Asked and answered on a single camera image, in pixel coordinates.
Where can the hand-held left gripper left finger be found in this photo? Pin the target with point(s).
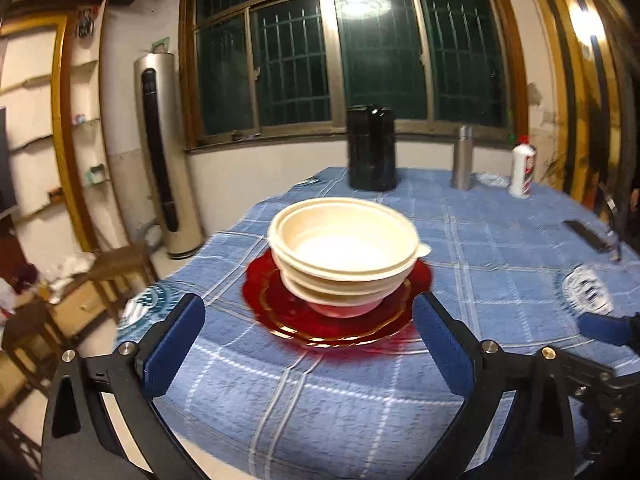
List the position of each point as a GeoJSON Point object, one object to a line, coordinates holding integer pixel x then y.
{"type": "Point", "coordinates": [175, 347]}

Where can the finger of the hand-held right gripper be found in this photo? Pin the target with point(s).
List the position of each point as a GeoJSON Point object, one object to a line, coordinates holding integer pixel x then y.
{"type": "Point", "coordinates": [595, 372]}
{"type": "Point", "coordinates": [605, 330]}

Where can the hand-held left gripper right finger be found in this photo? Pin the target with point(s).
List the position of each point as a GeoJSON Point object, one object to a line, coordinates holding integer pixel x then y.
{"type": "Point", "coordinates": [442, 347]}

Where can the white deep plate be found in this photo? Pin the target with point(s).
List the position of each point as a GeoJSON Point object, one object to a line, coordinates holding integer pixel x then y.
{"type": "Point", "coordinates": [345, 311]}

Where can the white bowl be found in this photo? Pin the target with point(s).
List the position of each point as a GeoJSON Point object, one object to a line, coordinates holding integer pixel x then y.
{"type": "Point", "coordinates": [340, 291]}

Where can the red glass plate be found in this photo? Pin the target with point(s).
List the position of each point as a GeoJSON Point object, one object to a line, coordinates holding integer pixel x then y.
{"type": "Point", "coordinates": [300, 321]}

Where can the cream bowl with tab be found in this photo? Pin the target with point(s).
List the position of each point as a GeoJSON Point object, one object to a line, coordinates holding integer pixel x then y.
{"type": "Point", "coordinates": [345, 250]}

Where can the blue plaid tablecloth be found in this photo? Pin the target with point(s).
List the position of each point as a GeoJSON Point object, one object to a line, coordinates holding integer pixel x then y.
{"type": "Point", "coordinates": [350, 410]}

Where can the white plastic bag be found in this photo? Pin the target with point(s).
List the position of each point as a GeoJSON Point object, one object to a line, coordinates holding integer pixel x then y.
{"type": "Point", "coordinates": [75, 266]}

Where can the silver tower air conditioner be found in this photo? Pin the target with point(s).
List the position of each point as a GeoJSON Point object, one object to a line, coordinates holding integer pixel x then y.
{"type": "Point", "coordinates": [182, 185]}

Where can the dark red bag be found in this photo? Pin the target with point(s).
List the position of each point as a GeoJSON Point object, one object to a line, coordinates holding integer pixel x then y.
{"type": "Point", "coordinates": [22, 280]}

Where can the white liquor bottle red cap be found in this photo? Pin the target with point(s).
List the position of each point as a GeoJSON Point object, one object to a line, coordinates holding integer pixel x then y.
{"type": "Point", "coordinates": [521, 175]}

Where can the steel thermos bottle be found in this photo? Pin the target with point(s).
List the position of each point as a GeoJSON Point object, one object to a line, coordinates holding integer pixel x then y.
{"type": "Point", "coordinates": [463, 165]}

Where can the black thermos jug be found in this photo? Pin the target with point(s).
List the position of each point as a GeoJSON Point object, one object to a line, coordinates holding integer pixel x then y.
{"type": "Point", "coordinates": [372, 155]}

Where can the gold framed partition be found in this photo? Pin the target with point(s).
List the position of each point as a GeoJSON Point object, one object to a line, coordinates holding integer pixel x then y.
{"type": "Point", "coordinates": [575, 85]}

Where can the barred window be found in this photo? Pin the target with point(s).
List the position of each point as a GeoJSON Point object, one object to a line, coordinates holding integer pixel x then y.
{"type": "Point", "coordinates": [380, 60]}

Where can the hanging ornament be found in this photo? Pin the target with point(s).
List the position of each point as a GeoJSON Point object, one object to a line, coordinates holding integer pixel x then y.
{"type": "Point", "coordinates": [85, 22]}

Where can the white wall shelf gold frame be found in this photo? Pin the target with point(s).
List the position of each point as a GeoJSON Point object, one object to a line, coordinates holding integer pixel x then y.
{"type": "Point", "coordinates": [35, 100]}

